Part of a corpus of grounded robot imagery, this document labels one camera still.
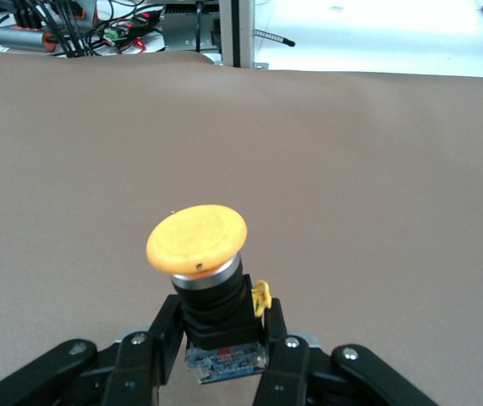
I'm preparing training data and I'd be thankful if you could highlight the grey metal box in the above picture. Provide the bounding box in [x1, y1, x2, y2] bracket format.
[162, 0, 222, 52]

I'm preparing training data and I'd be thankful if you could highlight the yellow mushroom push button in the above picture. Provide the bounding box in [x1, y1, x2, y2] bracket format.
[145, 204, 272, 385]

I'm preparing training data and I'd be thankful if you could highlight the green plug connector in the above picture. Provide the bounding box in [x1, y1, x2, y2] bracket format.
[102, 27, 130, 43]

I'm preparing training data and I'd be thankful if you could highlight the black desk cable bundle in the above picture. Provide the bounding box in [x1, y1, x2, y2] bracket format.
[10, 0, 102, 59]

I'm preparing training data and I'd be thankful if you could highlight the brown table mat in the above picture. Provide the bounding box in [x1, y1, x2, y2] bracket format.
[0, 50, 483, 406]

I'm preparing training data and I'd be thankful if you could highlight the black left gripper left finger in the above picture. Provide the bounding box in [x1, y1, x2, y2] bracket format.
[0, 294, 184, 406]

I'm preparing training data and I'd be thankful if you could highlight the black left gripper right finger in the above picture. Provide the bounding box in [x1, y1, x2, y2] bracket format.
[251, 298, 442, 406]

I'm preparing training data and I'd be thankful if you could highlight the silver hub with orange ends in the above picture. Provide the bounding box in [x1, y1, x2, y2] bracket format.
[0, 23, 58, 54]

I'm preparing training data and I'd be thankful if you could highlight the aluminium camera post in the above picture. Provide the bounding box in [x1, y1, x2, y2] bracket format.
[213, 0, 270, 71]

